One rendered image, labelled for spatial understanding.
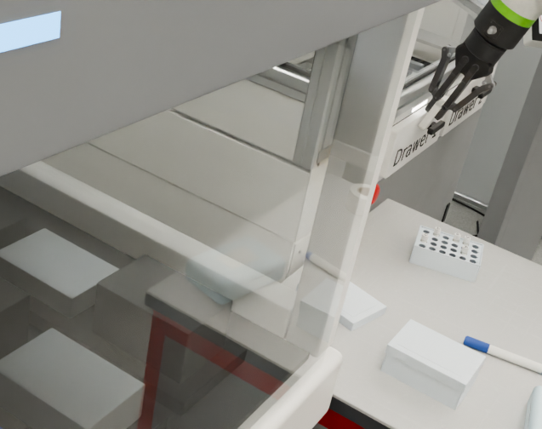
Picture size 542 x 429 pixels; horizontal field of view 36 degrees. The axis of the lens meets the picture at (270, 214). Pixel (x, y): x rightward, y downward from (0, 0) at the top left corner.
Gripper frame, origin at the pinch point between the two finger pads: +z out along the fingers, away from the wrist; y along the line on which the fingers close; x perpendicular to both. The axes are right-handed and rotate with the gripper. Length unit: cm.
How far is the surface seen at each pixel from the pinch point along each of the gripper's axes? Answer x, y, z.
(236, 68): -116, 6, -48
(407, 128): -5.8, -1.3, 3.0
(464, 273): -24.4, 26.1, 8.3
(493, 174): 160, 11, 78
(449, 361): -56, 33, 2
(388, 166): -11.3, 1.0, 9.4
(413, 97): -3.5, -4.7, -1.9
